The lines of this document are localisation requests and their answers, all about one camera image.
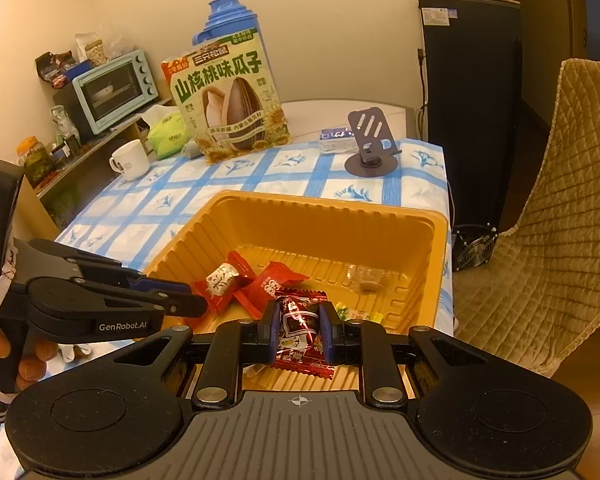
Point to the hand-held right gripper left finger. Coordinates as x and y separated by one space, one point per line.
274 332

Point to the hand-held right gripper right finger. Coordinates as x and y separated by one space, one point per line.
326 332

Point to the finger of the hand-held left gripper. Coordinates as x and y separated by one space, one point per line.
105 310
160 285

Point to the dark red snack packet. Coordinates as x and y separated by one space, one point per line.
300 325

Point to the red packet with round picture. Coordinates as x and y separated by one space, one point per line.
220 282

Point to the clear tan candy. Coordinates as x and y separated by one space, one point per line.
367 279

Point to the orange plastic tray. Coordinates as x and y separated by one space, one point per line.
330 230

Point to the person's left hand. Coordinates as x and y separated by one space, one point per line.
32 370

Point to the yellow green wrapped candy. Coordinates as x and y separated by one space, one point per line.
365 316

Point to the red snack packet white label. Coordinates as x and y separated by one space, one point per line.
270 285

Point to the jar with orange lid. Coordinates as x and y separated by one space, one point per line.
35 162

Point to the blue checked tablecloth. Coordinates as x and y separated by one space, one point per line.
130 220

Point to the wooden shelf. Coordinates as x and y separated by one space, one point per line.
80 165

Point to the white mug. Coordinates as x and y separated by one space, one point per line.
130 160

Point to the dark snack bags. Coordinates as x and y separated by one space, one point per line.
55 67

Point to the green tissue pack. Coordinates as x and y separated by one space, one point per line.
169 137

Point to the light blue toaster oven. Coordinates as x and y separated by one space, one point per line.
112 92

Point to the black floor fan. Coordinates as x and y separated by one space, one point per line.
474 249

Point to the clear bag of nuts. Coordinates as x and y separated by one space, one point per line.
92 47

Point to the blue white tissue pack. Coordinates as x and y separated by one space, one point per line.
336 140

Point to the sunflower seed bag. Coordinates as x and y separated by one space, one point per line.
230 105

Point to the grey phone stand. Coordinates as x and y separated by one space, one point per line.
372 132

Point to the beige quilted chair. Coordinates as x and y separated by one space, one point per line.
545 240

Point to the black fridge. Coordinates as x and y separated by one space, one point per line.
470 110

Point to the blue plastic jug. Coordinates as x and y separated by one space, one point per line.
230 17

